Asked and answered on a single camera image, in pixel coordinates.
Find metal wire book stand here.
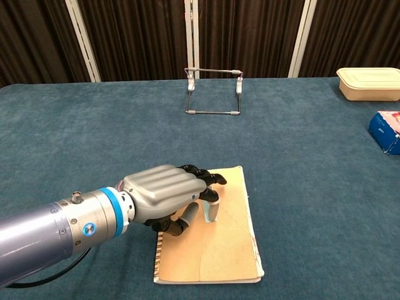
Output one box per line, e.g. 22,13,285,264
184,66,244,118

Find blue cookie box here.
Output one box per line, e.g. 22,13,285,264
368,110,400,156

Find dark brown pleated curtain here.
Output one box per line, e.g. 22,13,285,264
299,0,400,78
0,0,94,89
197,0,306,79
77,0,189,83

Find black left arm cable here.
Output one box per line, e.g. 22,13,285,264
4,246,94,289

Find blue felt table mat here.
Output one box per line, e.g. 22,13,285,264
0,76,400,300

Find white partition frame post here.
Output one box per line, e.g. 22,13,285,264
184,0,201,79
64,0,103,83
287,0,319,79

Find yellow spiral notebook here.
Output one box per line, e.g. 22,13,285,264
152,165,265,285

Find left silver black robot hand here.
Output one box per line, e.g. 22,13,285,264
120,162,228,237

